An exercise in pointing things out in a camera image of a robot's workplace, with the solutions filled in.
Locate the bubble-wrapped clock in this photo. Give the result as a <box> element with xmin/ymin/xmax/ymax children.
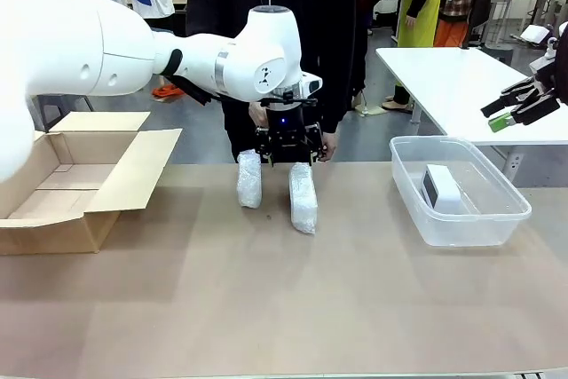
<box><xmin>288</xmin><ymin>162</ymin><xmax>319</xmax><ymax>235</ymax></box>
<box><xmin>237</xmin><ymin>149</ymin><xmax>264</xmax><ymax>209</ymax></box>

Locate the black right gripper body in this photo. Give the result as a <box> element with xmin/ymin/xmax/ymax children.
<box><xmin>530</xmin><ymin>57</ymin><xmax>568</xmax><ymax>103</ymax></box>

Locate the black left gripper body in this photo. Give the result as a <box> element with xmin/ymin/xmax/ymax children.
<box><xmin>264</xmin><ymin>101</ymin><xmax>314</xmax><ymax>152</ymax></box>

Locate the unwrapped white digital clock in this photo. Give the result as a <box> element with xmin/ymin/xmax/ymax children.
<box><xmin>420</xmin><ymin>163</ymin><xmax>463</xmax><ymax>214</ymax></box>

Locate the person in plaid orange clothes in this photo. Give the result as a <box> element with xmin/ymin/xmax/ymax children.
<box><xmin>434</xmin><ymin>0</ymin><xmax>496</xmax><ymax>50</ymax></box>

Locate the person in black hoodie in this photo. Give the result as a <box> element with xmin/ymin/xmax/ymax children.
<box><xmin>185</xmin><ymin>0</ymin><xmax>369</xmax><ymax>163</ymax></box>

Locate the person's right hand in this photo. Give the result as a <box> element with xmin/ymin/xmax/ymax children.
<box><xmin>248</xmin><ymin>101</ymin><xmax>270</xmax><ymax>127</ymax></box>

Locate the person in yellow apron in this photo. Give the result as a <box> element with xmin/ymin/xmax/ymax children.
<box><xmin>381</xmin><ymin>0</ymin><xmax>445</xmax><ymax>112</ymax></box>

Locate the grey plastic stool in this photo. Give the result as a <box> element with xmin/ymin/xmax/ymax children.
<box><xmin>35</xmin><ymin>94</ymin><xmax>95</xmax><ymax>131</ymax></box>

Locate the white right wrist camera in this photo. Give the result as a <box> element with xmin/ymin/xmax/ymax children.
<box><xmin>519</xmin><ymin>24</ymin><xmax>559</xmax><ymax>60</ymax></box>

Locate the orange cloth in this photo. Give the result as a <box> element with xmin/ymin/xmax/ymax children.
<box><xmin>152</xmin><ymin>84</ymin><xmax>184</xmax><ymax>99</ymax></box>

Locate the white side table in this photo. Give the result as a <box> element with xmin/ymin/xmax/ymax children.
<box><xmin>375</xmin><ymin>47</ymin><xmax>568</xmax><ymax>185</ymax></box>

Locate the person's left hand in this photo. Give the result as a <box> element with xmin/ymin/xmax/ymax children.
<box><xmin>319</xmin><ymin>130</ymin><xmax>341</xmax><ymax>162</ymax></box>

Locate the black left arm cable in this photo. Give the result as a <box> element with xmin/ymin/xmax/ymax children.
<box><xmin>162</xmin><ymin>48</ymin><xmax>223</xmax><ymax>107</ymax></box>

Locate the clear plastic container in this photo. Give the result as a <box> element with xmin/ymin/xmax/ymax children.
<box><xmin>389</xmin><ymin>135</ymin><xmax>533</xmax><ymax>248</ymax></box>

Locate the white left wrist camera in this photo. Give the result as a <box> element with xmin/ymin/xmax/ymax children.
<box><xmin>292</xmin><ymin>71</ymin><xmax>324</xmax><ymax>99</ymax></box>

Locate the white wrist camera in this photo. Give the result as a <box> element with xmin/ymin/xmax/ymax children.
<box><xmin>292</xmin><ymin>71</ymin><xmax>324</xmax><ymax>99</ymax></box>
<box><xmin>519</xmin><ymin>24</ymin><xmax>559</xmax><ymax>60</ymax></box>

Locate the open cardboard box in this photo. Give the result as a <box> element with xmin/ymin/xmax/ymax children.
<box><xmin>0</xmin><ymin>111</ymin><xmax>184</xmax><ymax>257</ymax></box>

